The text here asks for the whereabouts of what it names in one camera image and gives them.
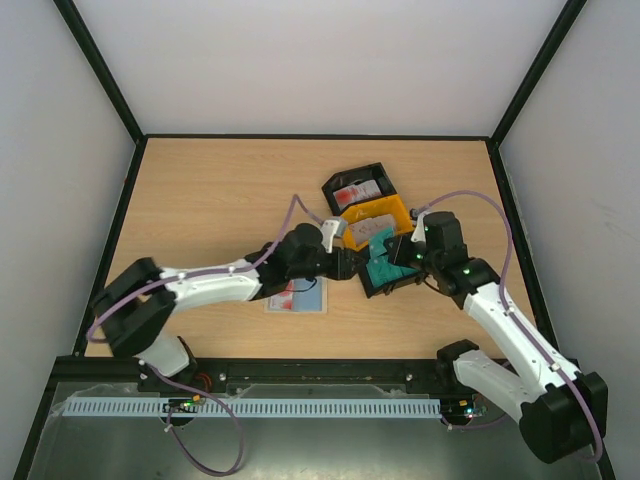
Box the purple cable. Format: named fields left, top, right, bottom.
left=412, top=189, right=604, bottom=461
left=87, top=194, right=331, bottom=474

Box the yellow middle bin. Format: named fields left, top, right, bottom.
left=341, top=194, right=414, bottom=251

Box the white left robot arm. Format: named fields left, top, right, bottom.
left=87, top=219, right=365, bottom=378

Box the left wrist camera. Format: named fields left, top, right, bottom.
left=320, top=217, right=348, bottom=253

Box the teal card stack in bin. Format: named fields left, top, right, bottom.
left=367, top=255, right=417, bottom=288

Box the white slotted cable duct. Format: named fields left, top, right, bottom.
left=62, top=397, right=441, bottom=419

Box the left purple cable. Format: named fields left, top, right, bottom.
left=87, top=194, right=331, bottom=474

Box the red circle white card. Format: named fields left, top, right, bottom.
left=266, top=281, right=295, bottom=312

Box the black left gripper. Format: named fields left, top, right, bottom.
left=289, top=247, right=369, bottom=283

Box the red patterned white card stack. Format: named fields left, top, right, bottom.
left=333, top=180, right=382, bottom=211

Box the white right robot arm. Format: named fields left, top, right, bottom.
left=385, top=212, right=608, bottom=463

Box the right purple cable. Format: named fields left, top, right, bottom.
left=412, top=189, right=604, bottom=461

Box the pink patterned white card stack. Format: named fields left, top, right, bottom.
left=349, top=214, right=396, bottom=245

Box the black bin with teal cards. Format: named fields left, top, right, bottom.
left=358, top=227, right=419, bottom=298

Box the black bin with red cards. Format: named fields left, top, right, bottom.
left=322, top=162, right=397, bottom=216

